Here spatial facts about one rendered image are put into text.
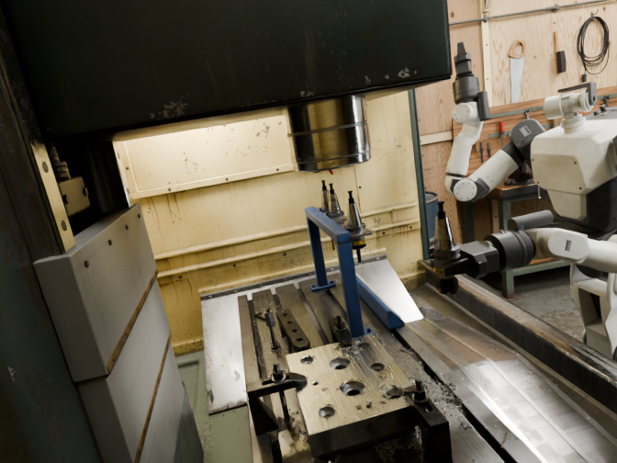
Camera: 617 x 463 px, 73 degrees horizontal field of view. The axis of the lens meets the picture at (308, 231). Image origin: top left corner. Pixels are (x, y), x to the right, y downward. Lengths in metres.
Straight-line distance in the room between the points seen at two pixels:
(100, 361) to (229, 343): 1.12
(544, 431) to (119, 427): 0.95
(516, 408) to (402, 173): 1.12
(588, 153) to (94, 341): 1.24
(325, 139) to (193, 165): 1.12
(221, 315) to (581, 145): 1.43
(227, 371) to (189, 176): 0.80
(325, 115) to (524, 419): 0.90
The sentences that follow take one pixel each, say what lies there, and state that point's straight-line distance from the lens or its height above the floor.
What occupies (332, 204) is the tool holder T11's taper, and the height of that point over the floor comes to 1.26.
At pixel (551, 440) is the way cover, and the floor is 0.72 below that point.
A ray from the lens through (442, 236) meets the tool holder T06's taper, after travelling 0.93.
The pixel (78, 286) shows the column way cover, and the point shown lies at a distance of 0.63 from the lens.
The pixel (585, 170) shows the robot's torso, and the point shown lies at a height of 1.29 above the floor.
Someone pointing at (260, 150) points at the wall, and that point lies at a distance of 1.81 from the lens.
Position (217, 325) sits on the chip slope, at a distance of 1.82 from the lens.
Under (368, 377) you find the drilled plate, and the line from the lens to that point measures 0.95.
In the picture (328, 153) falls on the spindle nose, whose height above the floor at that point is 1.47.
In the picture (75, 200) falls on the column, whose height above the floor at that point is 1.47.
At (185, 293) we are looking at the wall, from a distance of 1.94.
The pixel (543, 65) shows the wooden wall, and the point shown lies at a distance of 4.26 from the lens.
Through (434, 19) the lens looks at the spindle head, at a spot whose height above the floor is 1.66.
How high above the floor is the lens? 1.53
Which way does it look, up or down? 14 degrees down
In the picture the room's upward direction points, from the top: 10 degrees counter-clockwise
